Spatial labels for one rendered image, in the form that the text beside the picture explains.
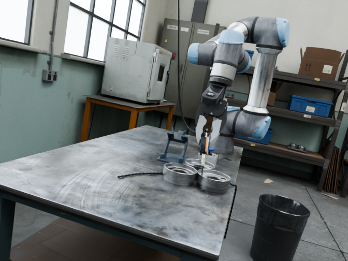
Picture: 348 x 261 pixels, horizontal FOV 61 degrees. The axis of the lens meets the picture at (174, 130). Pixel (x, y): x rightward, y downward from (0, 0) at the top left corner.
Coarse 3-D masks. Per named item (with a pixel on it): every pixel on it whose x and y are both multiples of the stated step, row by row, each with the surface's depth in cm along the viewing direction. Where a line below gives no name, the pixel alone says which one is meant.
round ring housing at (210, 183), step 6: (198, 174) 89; (204, 174) 94; (210, 174) 95; (216, 174) 95; (222, 174) 94; (198, 180) 89; (204, 180) 87; (210, 180) 86; (216, 180) 86; (222, 180) 90; (228, 180) 88; (198, 186) 89; (204, 186) 88; (210, 186) 86; (216, 186) 86; (222, 186) 86; (228, 186) 88; (216, 192) 87; (222, 192) 88
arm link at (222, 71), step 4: (216, 64) 90; (220, 64) 90; (224, 64) 89; (212, 68) 92; (216, 68) 90; (220, 68) 89; (224, 68) 89; (228, 68) 89; (232, 68) 90; (212, 72) 91; (216, 72) 90; (220, 72) 89; (224, 72) 89; (228, 72) 89; (232, 72) 90; (212, 76) 92; (216, 76) 90; (220, 76) 90; (224, 76) 89; (228, 76) 89; (232, 76) 90; (232, 80) 91
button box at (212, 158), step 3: (198, 153) 113; (210, 153) 115; (198, 156) 113; (207, 156) 112; (210, 156) 112; (213, 156) 113; (216, 156) 114; (207, 159) 112; (210, 159) 112; (213, 159) 111; (216, 159) 116; (210, 162) 112; (213, 162) 112
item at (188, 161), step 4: (188, 160) 104; (192, 160) 105; (196, 160) 106; (200, 160) 106; (188, 164) 98; (192, 164) 102; (196, 164) 103; (208, 164) 105; (212, 164) 103; (196, 168) 96; (200, 168) 96; (204, 168) 96; (208, 168) 96; (212, 168) 97
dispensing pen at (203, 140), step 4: (204, 132) 93; (208, 132) 93; (204, 140) 90; (200, 144) 90; (204, 144) 90; (200, 148) 89; (204, 148) 89; (200, 152) 90; (204, 152) 90; (204, 156) 90; (204, 160) 90; (204, 164) 89
